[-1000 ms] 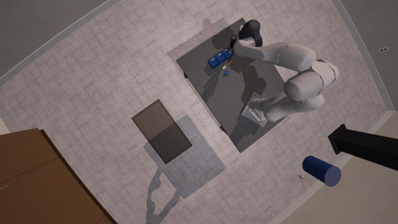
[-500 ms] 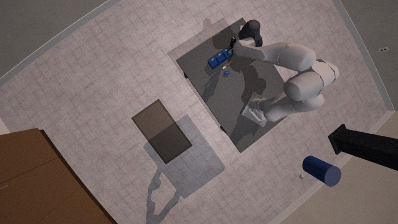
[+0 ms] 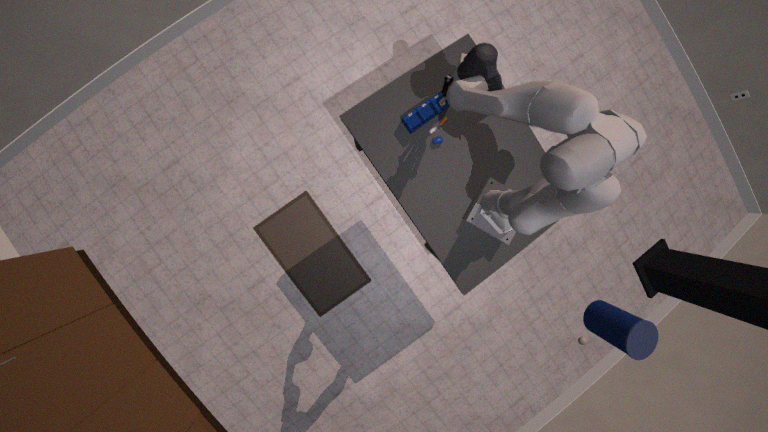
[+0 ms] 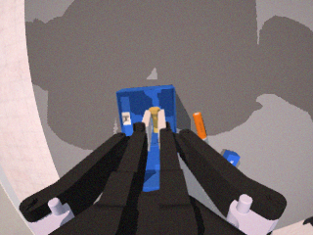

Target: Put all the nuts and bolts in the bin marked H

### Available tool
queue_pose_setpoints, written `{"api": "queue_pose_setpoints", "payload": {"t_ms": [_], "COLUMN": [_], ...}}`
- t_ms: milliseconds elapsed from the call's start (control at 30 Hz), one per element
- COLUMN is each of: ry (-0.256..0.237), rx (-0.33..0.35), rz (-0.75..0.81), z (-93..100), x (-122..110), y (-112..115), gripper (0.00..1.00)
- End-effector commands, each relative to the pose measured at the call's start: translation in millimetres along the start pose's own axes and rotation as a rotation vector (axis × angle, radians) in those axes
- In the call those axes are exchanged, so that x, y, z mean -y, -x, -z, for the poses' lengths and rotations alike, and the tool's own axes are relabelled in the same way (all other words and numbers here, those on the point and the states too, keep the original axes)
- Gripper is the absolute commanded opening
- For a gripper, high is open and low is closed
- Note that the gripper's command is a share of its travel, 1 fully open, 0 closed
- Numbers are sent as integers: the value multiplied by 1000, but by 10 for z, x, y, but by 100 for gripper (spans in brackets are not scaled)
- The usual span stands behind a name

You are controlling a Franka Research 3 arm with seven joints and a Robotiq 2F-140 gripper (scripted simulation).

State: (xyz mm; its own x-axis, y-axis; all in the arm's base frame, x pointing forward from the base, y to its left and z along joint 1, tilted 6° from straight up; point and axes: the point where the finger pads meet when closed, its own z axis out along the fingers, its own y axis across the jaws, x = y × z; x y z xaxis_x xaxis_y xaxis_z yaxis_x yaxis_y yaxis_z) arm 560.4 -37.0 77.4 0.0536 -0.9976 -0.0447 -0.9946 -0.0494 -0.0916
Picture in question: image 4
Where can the blue rack of bins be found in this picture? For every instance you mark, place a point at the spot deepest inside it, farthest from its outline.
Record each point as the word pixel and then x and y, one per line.
pixel 132 107

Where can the orange battery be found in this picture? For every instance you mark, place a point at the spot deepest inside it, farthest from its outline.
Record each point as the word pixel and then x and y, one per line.
pixel 199 125

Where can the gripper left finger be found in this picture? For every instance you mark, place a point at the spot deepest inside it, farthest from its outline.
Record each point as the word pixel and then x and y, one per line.
pixel 112 169

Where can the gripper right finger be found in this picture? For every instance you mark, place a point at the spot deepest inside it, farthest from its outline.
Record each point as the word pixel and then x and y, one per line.
pixel 248 205

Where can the yellow bolt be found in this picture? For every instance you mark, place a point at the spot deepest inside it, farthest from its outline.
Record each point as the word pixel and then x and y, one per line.
pixel 154 111

